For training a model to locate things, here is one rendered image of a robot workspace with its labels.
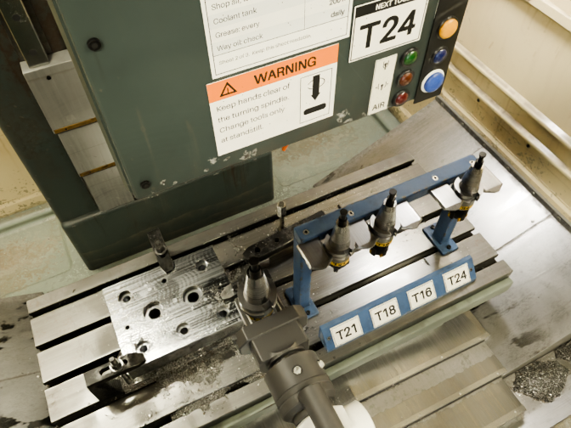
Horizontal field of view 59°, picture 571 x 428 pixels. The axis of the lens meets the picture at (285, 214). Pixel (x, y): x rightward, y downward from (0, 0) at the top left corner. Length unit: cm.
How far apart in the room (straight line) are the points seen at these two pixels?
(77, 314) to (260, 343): 73
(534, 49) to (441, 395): 97
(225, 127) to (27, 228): 156
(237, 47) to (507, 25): 121
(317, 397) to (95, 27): 52
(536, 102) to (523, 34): 19
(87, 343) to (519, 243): 126
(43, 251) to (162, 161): 143
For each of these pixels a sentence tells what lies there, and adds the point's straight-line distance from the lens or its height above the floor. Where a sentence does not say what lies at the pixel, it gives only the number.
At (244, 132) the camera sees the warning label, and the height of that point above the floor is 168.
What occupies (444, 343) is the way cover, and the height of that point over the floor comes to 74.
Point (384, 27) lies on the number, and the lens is 61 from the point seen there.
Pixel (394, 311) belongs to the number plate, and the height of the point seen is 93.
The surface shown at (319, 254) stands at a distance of 103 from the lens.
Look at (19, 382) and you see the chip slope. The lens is 167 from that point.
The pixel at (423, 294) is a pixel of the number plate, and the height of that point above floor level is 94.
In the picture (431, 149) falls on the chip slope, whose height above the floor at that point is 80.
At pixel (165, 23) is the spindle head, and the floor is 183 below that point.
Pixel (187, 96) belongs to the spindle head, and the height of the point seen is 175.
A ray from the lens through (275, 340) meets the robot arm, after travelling 79.
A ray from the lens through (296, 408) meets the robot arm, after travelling 75.
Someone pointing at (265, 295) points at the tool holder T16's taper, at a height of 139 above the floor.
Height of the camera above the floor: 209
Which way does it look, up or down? 53 degrees down
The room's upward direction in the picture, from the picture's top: 1 degrees counter-clockwise
